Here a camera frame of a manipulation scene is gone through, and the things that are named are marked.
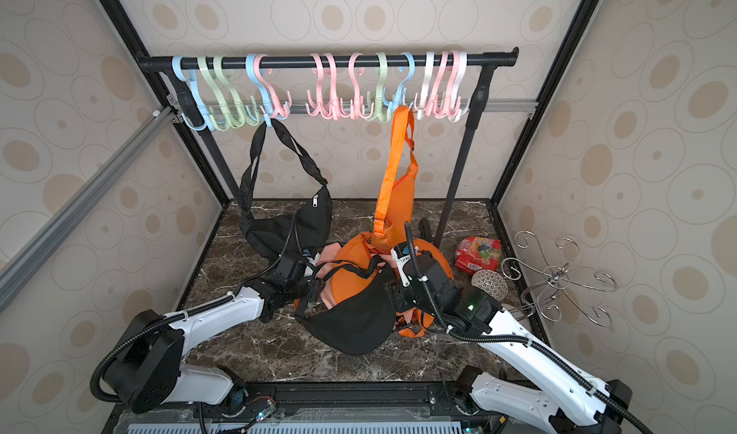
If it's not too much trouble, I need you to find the black crossbody bag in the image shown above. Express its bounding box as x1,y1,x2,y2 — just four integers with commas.
238,119,333,262
296,267,397,355

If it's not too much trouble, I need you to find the orange crossbody bag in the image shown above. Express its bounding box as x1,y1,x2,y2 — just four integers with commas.
368,106,420,254

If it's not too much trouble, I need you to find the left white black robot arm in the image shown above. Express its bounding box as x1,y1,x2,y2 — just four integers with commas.
89,255,322,414

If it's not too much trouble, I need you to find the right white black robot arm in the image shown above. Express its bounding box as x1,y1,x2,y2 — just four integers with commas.
392,223,650,433

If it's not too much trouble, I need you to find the pink plastic hook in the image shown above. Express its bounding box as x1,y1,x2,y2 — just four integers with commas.
253,54,292,120

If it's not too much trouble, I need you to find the white plastic hook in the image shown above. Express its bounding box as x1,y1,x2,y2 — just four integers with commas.
413,51,435,119

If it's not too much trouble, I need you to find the green plastic hook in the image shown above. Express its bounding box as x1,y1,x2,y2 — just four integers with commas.
197,56,247,132

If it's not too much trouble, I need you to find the light blue leftmost hook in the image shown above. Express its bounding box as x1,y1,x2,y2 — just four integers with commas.
172,56,215,132

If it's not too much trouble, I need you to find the orange pink backpack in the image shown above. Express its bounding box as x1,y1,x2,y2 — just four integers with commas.
317,234,457,338

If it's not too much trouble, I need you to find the red snack packet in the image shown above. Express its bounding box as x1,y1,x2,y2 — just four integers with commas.
455,236,503,275

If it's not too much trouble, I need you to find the patterned round pouch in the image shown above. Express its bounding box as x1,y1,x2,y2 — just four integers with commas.
471,270,509,303

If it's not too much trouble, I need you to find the black clothes rack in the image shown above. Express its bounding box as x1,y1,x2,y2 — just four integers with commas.
134,48,519,248

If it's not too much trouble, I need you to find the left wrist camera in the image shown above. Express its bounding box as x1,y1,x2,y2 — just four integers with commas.
296,255,316,277

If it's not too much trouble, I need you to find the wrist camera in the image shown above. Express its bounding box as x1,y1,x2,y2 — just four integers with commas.
391,242,416,288
296,255,316,277

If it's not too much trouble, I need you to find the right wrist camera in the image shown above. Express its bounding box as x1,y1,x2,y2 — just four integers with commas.
391,242,416,288

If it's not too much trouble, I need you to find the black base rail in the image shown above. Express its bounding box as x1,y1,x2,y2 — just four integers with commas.
102,380,583,434

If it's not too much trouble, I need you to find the chrome wire hook stand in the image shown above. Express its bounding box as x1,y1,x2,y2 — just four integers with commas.
500,230,618,328

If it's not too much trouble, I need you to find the aluminium side rail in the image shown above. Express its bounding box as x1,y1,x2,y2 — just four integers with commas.
1,106,174,309

